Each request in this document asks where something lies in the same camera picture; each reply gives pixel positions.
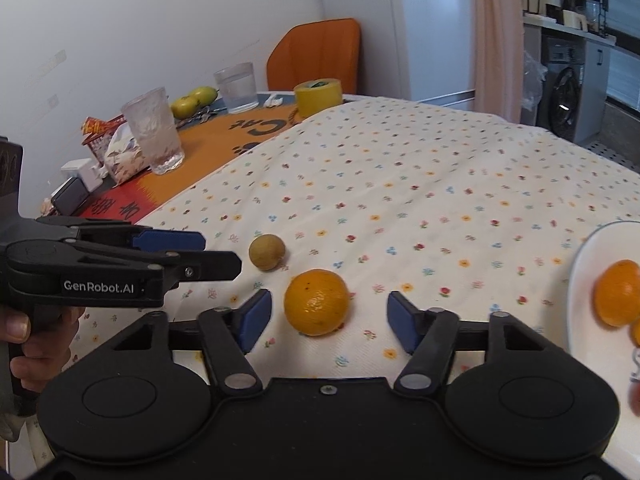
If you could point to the large orange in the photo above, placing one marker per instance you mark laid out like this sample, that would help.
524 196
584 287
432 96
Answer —
616 294
316 302

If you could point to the white power adapter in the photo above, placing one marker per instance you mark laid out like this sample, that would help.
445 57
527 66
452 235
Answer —
91 173

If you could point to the floral white tablecloth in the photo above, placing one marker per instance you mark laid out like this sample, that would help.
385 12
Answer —
455 210

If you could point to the green apple back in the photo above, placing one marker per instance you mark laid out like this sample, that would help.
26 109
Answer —
205 95

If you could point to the green apple front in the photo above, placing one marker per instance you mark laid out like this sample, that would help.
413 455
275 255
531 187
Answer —
184 107

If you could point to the grey cabinet counter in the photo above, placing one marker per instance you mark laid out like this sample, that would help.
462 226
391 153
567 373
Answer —
597 64

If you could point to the left hand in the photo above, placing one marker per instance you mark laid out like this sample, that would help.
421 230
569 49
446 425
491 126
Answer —
45 353

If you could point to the orange chair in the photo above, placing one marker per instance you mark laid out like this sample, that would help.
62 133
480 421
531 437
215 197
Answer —
323 49

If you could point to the orange cat placemat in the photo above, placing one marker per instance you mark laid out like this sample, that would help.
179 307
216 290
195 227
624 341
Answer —
208 146

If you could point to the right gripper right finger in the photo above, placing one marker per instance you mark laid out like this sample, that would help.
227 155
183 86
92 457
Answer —
428 336

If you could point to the black charger box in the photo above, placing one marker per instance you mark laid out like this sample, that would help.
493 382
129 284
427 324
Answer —
70 196

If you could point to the green apple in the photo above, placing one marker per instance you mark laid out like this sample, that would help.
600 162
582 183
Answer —
184 107
205 95

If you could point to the washing machine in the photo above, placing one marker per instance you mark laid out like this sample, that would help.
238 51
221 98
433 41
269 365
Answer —
558 108

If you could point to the small orange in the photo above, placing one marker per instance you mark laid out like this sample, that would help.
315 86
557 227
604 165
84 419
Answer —
634 333

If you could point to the white ceramic plate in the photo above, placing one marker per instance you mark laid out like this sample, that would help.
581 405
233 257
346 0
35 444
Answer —
608 351

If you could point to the clear glass of water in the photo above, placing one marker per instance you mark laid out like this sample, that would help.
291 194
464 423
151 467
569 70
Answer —
237 87

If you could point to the pink curtain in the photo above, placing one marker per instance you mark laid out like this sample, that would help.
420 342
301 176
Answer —
499 57

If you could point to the yellow tape roll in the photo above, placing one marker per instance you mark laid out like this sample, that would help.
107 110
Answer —
313 96

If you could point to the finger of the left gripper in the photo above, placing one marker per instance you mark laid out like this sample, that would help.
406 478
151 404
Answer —
120 233
101 276

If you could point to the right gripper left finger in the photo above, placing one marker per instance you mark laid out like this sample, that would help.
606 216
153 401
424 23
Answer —
228 335

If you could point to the snack packet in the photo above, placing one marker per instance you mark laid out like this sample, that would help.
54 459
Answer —
114 147

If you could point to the brown kiwi far left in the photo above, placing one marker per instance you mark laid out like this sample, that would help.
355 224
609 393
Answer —
266 252

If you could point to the frosted empty glass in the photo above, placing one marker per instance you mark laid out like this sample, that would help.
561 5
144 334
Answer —
152 124

